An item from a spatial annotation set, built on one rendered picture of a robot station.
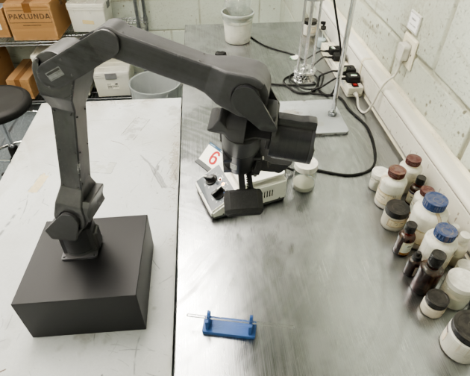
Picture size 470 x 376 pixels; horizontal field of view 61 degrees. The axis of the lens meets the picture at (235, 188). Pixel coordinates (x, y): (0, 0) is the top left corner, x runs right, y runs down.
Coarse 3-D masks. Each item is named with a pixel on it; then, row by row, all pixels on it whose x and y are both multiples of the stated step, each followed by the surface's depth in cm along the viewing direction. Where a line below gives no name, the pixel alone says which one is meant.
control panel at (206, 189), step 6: (216, 168) 102; (210, 174) 102; (216, 174) 101; (222, 174) 100; (198, 180) 103; (204, 180) 102; (216, 180) 100; (222, 180) 99; (198, 186) 102; (204, 186) 101; (210, 186) 100; (216, 186) 99; (222, 186) 98; (228, 186) 97; (204, 192) 99; (210, 192) 98; (210, 198) 97; (222, 198) 96; (210, 204) 96; (216, 204) 95
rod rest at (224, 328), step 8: (208, 312) 75; (208, 320) 74; (216, 320) 76; (208, 328) 75; (216, 328) 75; (224, 328) 75; (232, 328) 75; (240, 328) 75; (248, 328) 73; (232, 336) 75; (240, 336) 74; (248, 336) 74
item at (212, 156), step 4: (208, 148) 114; (212, 148) 113; (204, 152) 114; (208, 152) 113; (212, 152) 113; (216, 152) 112; (220, 152) 111; (204, 156) 114; (208, 156) 113; (212, 156) 112; (216, 156) 111; (220, 156) 111; (208, 160) 112; (212, 160) 112; (216, 160) 111; (220, 160) 110; (212, 164) 111; (216, 164) 111
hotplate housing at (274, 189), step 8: (232, 176) 98; (232, 184) 97; (256, 184) 96; (264, 184) 96; (272, 184) 97; (280, 184) 98; (200, 192) 101; (264, 192) 97; (272, 192) 98; (280, 192) 100; (264, 200) 99; (272, 200) 101; (208, 208) 97; (216, 208) 95; (224, 208) 95; (216, 216) 96
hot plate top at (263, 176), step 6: (234, 174) 96; (264, 174) 96; (270, 174) 96; (276, 174) 96; (282, 174) 96; (246, 180) 95; (252, 180) 95; (258, 180) 95; (264, 180) 95; (246, 186) 94
